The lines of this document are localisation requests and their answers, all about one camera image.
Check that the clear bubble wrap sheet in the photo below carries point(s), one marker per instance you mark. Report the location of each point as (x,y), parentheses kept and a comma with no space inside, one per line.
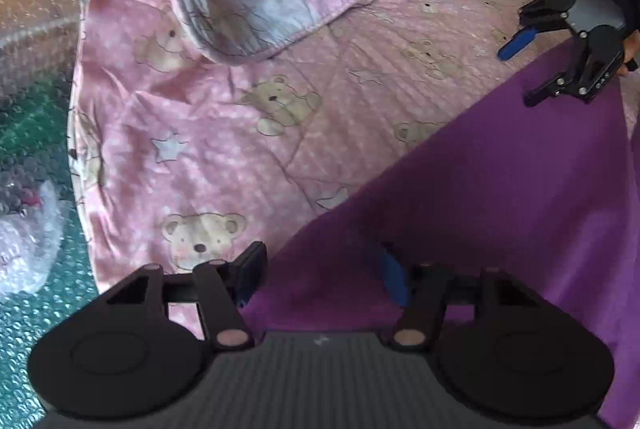
(30,59)

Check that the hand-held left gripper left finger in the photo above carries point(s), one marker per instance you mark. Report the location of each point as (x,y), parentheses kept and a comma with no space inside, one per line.
(250,271)

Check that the pink bear-print blanket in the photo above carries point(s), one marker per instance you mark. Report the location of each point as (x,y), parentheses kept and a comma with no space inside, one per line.
(200,119)

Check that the white plastic bag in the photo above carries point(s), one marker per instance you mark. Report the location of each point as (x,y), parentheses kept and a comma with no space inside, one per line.
(25,239)

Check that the purple fleece sweater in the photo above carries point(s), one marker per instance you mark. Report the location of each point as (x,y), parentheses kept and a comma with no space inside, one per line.
(475,184)

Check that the person's right hand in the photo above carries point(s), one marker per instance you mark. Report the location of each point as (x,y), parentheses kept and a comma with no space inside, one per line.
(631,54)

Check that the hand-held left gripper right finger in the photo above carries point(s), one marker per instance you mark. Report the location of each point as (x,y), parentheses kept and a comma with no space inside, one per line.
(392,279)

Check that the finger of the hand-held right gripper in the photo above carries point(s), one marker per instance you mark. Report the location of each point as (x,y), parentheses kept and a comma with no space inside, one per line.
(600,59)
(515,43)

